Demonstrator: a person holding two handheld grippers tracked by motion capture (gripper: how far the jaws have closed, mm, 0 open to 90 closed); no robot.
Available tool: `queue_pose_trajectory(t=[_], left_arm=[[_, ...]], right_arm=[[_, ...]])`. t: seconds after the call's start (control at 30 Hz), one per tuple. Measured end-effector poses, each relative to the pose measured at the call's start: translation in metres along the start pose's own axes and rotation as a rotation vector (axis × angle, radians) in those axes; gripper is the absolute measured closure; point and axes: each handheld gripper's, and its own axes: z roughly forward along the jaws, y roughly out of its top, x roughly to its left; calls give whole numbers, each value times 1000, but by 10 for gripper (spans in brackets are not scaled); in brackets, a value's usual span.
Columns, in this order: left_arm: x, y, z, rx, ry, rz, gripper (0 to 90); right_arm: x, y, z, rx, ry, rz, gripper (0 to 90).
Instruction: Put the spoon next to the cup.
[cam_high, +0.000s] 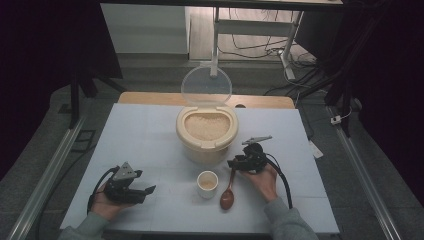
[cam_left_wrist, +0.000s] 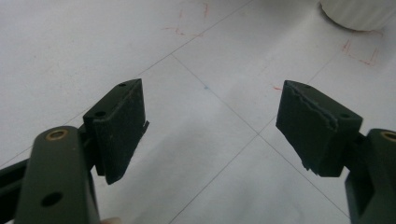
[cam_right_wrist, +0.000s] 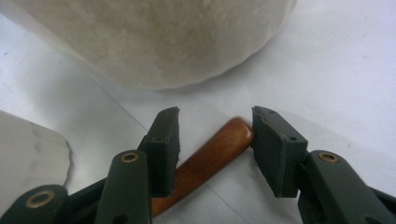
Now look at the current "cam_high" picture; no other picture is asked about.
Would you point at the dark curtain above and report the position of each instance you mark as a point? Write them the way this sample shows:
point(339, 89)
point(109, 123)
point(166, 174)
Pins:
point(40, 50)
point(393, 83)

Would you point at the clear round container lid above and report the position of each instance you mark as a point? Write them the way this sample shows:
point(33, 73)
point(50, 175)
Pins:
point(206, 85)

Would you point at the white tag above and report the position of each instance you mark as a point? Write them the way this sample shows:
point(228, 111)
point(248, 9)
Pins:
point(316, 150)

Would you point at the white desk frame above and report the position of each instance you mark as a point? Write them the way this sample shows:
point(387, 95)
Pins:
point(253, 27)

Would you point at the black stand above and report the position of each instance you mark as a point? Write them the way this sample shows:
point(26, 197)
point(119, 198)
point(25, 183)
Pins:
point(345, 90)
point(75, 100)

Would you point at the aluminium rail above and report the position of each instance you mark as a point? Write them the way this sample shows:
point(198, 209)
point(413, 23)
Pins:
point(50, 173)
point(363, 180)

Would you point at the white cabinet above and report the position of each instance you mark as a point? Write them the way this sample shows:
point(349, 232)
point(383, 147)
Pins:
point(143, 30)

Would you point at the white rice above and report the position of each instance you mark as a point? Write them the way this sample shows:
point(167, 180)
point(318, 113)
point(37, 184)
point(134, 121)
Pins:
point(207, 126)

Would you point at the black floor plate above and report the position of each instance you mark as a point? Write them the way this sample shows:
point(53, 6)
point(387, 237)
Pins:
point(83, 140)

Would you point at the beige rice container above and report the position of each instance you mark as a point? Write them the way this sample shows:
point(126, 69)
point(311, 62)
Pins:
point(206, 151)

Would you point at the pale table mat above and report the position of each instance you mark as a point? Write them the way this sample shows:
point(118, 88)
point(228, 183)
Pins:
point(146, 140)

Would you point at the white cup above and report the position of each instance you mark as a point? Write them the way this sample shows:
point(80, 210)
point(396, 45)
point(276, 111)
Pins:
point(207, 193)

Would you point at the person's left hand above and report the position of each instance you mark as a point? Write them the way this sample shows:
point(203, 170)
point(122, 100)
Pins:
point(106, 208)

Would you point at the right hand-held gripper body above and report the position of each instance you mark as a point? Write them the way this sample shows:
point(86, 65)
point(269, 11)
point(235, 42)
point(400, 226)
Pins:
point(255, 160)

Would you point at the small white box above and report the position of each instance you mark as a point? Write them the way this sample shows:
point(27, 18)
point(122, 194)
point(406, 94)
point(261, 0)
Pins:
point(335, 120)

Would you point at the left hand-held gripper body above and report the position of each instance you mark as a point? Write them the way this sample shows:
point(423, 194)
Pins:
point(118, 193)

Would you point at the wooden table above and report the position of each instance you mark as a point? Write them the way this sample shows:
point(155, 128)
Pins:
point(150, 97)

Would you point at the person's right hand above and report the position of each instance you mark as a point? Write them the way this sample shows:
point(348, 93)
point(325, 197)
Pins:
point(265, 183)

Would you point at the brown wooden spoon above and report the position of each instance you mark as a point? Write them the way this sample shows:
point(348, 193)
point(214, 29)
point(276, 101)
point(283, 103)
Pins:
point(227, 199)

